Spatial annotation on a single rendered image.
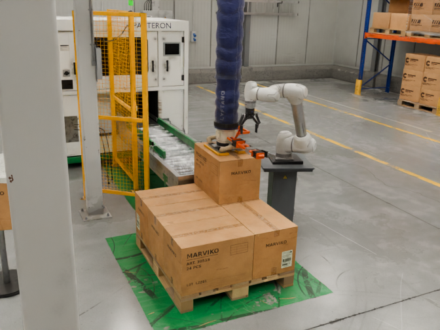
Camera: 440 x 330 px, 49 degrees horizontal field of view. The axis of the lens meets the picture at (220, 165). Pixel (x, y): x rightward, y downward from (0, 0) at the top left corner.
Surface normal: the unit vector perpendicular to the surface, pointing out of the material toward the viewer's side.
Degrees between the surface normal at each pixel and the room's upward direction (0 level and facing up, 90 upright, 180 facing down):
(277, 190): 90
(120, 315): 0
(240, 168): 90
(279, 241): 90
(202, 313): 0
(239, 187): 90
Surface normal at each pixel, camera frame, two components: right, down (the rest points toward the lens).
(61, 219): 0.43, 0.30
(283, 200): 0.09, 0.32
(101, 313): 0.03, -0.95
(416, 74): -0.89, 0.08
